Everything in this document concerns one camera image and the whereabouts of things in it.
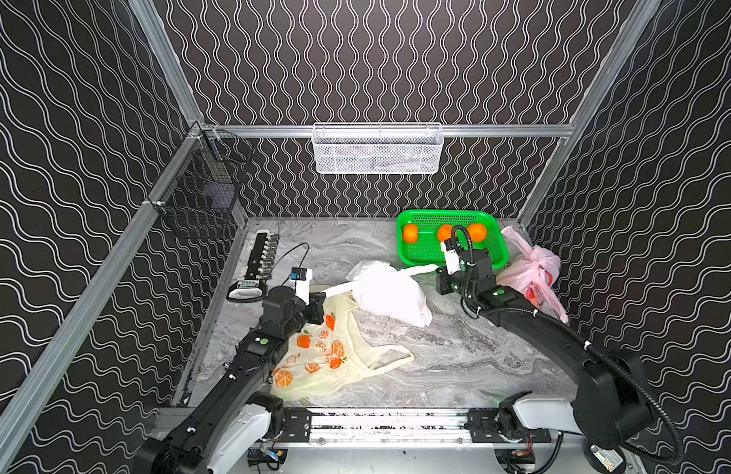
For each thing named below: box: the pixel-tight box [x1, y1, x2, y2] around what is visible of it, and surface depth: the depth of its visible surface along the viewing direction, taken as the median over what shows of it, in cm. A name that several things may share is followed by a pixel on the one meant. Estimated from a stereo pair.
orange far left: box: [403, 223, 419, 244], surface depth 112 cm
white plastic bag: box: [323, 260, 440, 327], surface depth 85 cm
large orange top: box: [468, 223, 488, 243], surface depth 112 cm
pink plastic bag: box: [495, 226, 569, 323], surface depth 88 cm
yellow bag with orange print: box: [269, 289, 415, 400], surface depth 86 cm
